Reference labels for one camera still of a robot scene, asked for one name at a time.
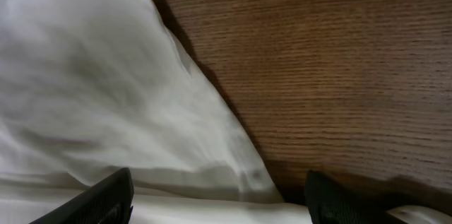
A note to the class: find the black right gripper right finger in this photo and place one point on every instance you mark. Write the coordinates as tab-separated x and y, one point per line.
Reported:
329	202

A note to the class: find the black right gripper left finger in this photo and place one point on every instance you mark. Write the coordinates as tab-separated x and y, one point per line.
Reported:
107	202

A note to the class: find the white Puma t-shirt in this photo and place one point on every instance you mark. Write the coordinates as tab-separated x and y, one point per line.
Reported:
89	87

